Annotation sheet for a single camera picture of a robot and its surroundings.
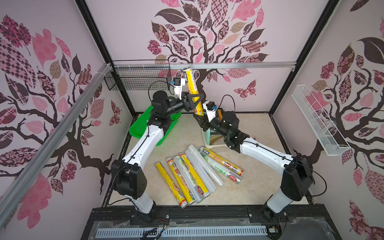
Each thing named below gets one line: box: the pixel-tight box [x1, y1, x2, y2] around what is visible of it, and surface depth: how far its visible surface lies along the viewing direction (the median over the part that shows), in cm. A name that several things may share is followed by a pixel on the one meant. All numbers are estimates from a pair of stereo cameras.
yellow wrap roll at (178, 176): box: [166, 157, 196, 205], surface depth 85 cm
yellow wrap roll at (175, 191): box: [155, 162, 188, 209], surface depth 81 cm
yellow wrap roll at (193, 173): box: [179, 152, 210, 199], surface depth 86 cm
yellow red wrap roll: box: [199, 146, 244, 176], surface depth 92 cm
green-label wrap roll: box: [199, 150, 242, 184], surface depth 89 cm
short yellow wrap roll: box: [182, 67, 204, 117], surface depth 63 cm
